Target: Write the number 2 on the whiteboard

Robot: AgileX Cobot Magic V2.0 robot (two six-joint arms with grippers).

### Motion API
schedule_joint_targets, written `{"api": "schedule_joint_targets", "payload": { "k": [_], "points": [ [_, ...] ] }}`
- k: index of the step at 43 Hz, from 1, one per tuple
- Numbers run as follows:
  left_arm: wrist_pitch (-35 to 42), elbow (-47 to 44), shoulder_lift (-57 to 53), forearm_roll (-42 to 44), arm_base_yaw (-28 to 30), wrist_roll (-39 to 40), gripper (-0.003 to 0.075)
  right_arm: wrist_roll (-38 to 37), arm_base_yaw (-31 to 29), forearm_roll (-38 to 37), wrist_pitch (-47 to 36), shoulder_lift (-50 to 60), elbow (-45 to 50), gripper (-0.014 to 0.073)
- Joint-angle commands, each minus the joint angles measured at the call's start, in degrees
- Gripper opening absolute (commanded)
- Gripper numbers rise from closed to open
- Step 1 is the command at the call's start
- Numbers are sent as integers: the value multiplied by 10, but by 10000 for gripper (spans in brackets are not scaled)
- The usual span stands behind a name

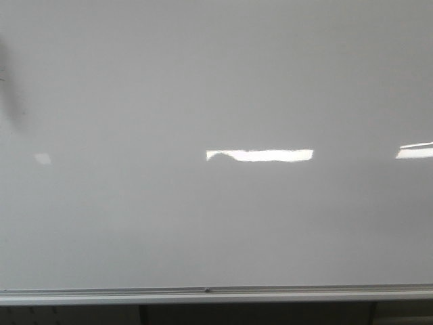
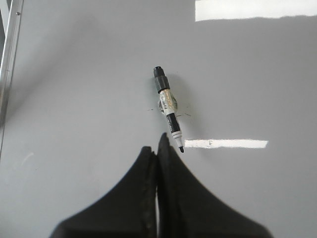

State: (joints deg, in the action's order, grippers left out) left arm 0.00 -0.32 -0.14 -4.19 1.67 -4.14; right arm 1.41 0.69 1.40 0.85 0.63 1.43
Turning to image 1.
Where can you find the white whiteboard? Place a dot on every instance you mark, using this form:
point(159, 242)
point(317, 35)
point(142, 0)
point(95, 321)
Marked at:
point(215, 151)

